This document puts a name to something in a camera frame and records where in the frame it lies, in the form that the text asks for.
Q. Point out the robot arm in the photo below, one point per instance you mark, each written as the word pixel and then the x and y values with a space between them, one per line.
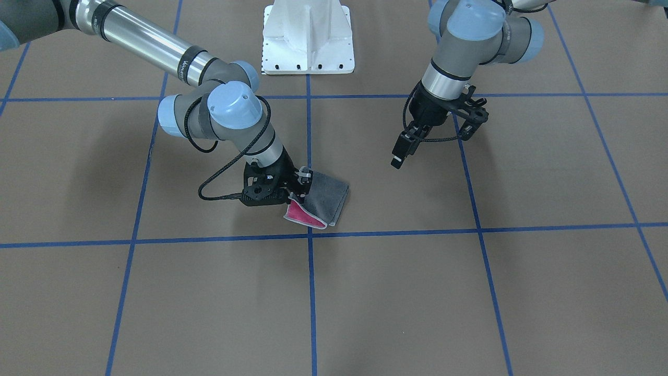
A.
pixel 471 34
pixel 223 105

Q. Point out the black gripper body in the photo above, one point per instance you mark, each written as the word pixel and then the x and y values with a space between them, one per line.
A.
pixel 286 168
pixel 425 111

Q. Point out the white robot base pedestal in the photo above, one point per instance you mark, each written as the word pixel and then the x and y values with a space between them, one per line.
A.
pixel 307 37

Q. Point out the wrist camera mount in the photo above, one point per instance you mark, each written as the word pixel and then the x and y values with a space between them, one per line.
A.
pixel 471 110
pixel 255 187

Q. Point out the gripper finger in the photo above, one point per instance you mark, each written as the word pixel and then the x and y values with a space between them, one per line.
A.
pixel 405 146
pixel 421 131
pixel 297 198
pixel 303 176

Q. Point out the pink and grey towel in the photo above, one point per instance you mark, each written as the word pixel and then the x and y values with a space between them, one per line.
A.
pixel 323 204

